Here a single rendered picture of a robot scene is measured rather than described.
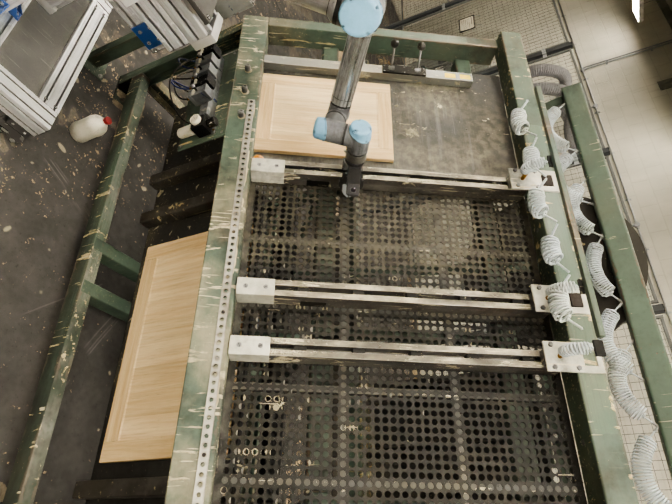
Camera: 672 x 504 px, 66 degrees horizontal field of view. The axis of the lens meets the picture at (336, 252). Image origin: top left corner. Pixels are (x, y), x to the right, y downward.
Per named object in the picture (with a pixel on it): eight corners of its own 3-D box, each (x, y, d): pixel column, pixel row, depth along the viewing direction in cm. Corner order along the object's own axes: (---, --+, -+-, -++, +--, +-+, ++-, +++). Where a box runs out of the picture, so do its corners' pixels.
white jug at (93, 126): (71, 118, 238) (103, 104, 230) (88, 131, 245) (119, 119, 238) (65, 134, 233) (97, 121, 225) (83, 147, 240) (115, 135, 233)
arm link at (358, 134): (350, 114, 170) (375, 120, 170) (346, 137, 179) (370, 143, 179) (345, 131, 166) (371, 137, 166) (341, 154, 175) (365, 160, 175)
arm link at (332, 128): (317, 128, 181) (347, 135, 181) (310, 142, 173) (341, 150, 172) (320, 107, 176) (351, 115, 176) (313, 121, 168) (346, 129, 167)
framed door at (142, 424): (151, 249, 232) (147, 247, 230) (254, 221, 211) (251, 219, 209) (103, 463, 187) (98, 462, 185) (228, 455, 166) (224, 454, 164)
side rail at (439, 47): (269, 36, 251) (269, 16, 241) (488, 57, 260) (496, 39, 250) (268, 44, 248) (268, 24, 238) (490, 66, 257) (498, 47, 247)
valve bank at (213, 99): (175, 44, 226) (219, 24, 217) (196, 68, 237) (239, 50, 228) (153, 129, 201) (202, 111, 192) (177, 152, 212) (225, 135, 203)
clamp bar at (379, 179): (253, 165, 203) (250, 122, 182) (542, 187, 212) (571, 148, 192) (250, 185, 198) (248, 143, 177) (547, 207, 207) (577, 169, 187)
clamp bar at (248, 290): (239, 281, 177) (234, 245, 157) (568, 300, 187) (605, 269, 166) (236, 307, 172) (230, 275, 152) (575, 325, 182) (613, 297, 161)
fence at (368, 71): (264, 61, 233) (264, 54, 230) (469, 80, 241) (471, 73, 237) (264, 69, 231) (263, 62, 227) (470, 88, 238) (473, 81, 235)
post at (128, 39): (89, 52, 256) (211, -8, 228) (98, 61, 261) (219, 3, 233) (86, 60, 253) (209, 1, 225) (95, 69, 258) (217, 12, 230)
